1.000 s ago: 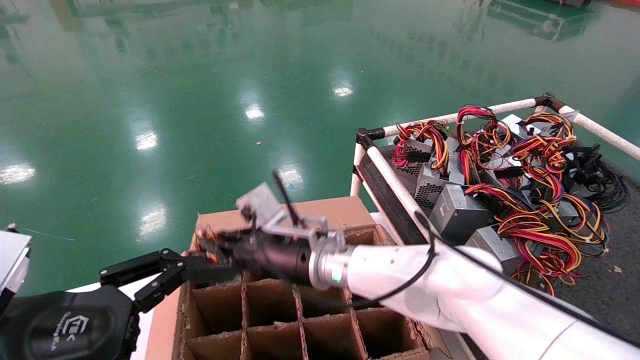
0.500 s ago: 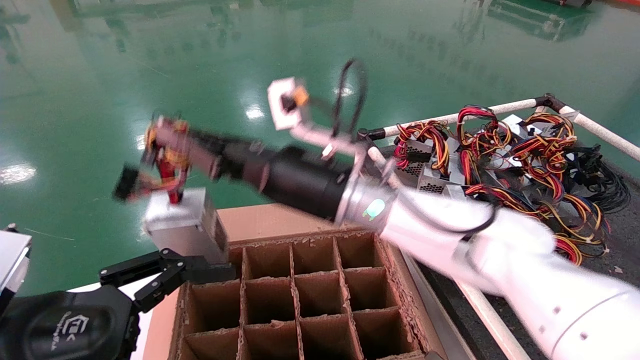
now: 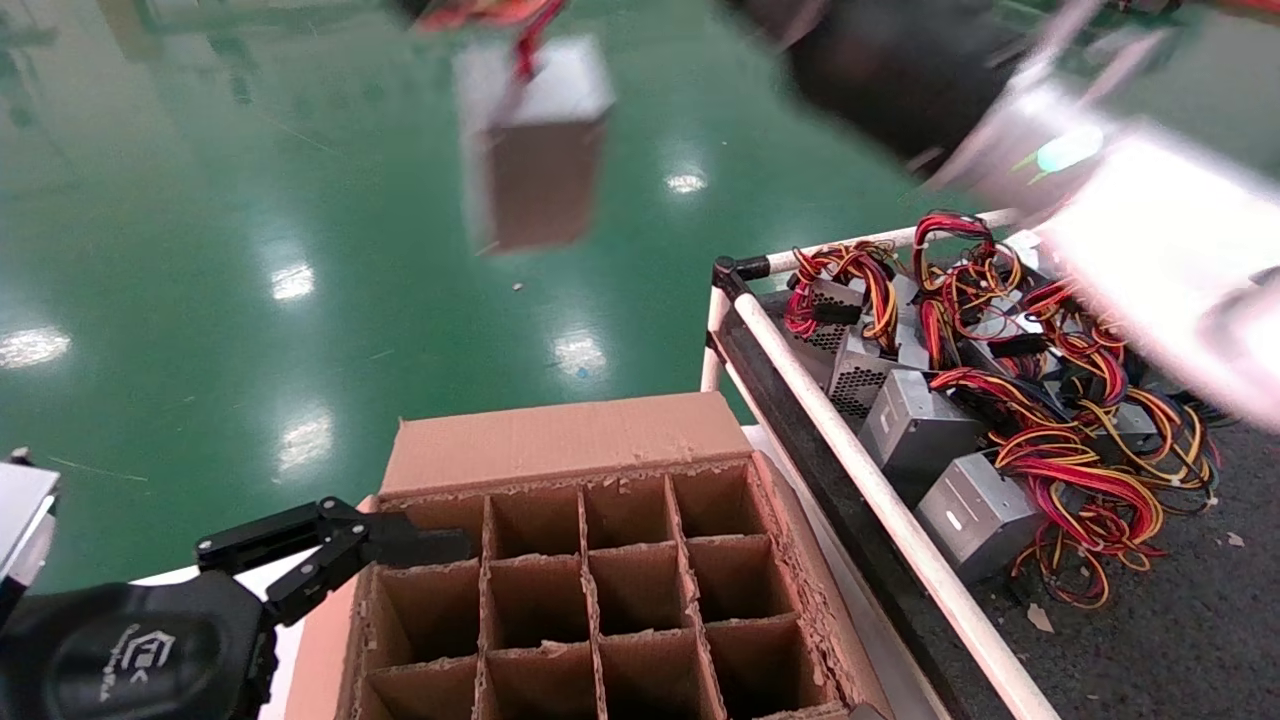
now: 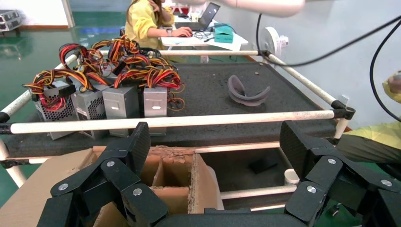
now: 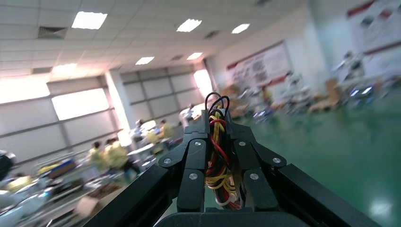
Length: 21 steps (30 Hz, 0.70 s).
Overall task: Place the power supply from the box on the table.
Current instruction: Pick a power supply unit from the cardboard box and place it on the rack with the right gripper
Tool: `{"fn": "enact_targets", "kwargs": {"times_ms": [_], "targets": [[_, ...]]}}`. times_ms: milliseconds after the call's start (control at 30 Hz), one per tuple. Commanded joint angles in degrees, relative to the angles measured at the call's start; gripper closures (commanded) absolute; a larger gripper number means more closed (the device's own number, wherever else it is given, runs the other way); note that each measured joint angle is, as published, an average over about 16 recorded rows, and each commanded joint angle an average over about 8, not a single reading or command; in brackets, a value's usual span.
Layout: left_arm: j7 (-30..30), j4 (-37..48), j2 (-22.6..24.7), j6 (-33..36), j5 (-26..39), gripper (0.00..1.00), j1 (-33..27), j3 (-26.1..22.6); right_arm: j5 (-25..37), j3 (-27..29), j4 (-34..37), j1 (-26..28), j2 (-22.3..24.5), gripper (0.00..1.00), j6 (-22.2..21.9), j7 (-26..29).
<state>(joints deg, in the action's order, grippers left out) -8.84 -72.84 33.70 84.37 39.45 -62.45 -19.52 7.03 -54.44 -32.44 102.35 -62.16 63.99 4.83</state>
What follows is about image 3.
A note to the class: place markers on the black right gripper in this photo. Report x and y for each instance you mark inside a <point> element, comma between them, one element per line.
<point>900,60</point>

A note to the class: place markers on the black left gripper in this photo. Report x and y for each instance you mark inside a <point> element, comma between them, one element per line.
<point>120,660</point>

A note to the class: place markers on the white pipe cart frame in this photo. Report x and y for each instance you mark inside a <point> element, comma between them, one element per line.
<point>830,420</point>

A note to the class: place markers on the cardboard box with dividers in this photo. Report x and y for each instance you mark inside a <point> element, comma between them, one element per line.
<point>560,445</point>

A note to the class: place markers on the grey metal power supply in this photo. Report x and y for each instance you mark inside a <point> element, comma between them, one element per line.
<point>915,430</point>
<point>908,330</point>
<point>1135,425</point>
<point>975,515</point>
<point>1020,250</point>

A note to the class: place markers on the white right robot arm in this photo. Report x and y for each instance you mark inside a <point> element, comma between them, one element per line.
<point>1180,240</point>

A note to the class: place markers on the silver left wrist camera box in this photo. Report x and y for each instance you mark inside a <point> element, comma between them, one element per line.
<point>25,510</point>

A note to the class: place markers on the grey mesh power supply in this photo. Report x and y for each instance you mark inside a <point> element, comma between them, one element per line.
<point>838,290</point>
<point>860,380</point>

